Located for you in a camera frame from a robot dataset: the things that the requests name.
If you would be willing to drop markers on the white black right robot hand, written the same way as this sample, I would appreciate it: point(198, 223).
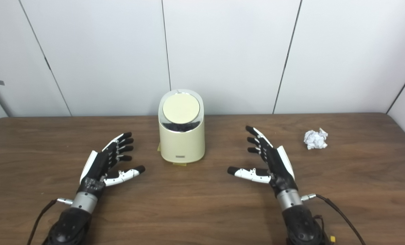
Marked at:
point(279, 166)

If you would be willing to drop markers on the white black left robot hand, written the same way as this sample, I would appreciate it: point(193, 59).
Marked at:
point(97, 166)

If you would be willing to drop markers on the white paper ball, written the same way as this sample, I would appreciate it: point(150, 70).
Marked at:
point(315, 139)

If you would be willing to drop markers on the cream-colored round bin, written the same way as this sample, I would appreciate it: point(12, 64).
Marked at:
point(182, 143)

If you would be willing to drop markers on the cream round bin lid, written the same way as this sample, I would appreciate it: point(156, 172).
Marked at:
point(181, 108)

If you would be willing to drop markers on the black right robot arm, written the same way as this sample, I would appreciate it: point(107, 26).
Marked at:
point(301, 224)

